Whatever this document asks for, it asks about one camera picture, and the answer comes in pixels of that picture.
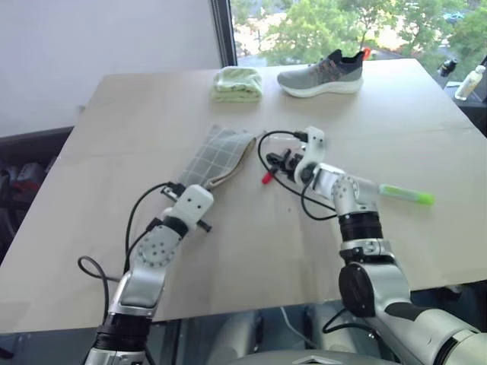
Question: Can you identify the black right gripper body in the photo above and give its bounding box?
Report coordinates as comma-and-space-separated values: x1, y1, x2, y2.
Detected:
282, 149, 307, 180

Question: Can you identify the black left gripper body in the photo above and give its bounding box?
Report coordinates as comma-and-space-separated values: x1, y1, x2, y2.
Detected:
162, 183, 213, 233

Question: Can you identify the grey checked cloth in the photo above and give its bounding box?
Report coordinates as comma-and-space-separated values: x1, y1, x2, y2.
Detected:
175, 124, 258, 192

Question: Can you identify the green highlighter pen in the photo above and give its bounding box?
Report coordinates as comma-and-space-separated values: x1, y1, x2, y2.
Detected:
377, 182, 436, 207

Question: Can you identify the folded light green towel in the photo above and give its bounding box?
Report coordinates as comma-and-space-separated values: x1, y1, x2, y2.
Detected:
209, 65, 263, 103

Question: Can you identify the grey knit sneaker white sole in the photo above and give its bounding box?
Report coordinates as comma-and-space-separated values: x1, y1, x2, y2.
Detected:
276, 46, 371, 99

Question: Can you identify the grey robot torso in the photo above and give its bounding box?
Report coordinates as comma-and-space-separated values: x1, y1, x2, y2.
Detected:
227, 349, 382, 365

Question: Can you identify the small black device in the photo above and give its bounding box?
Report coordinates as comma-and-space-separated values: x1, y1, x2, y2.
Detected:
437, 57, 460, 78

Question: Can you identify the dark side table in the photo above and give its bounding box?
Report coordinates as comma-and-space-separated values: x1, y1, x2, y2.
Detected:
443, 78, 487, 136

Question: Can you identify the white plastic bottle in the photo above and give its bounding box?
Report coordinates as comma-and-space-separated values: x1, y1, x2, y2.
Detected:
454, 64, 487, 101

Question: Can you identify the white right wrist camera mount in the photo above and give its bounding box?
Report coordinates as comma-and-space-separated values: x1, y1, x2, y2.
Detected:
294, 126, 327, 180

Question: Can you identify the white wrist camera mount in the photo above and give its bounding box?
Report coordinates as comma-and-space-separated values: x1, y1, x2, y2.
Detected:
294, 126, 327, 180
173, 184, 215, 230

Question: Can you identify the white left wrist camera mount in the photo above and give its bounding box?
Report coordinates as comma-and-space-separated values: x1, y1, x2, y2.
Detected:
173, 184, 215, 230

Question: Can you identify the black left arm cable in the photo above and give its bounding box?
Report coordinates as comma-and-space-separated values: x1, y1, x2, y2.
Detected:
77, 182, 180, 325

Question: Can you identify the black window frame post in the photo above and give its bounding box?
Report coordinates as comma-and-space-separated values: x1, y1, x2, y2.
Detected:
210, 0, 239, 69

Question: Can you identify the thin white cable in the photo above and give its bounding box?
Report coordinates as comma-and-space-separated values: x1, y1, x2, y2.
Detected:
280, 306, 317, 349

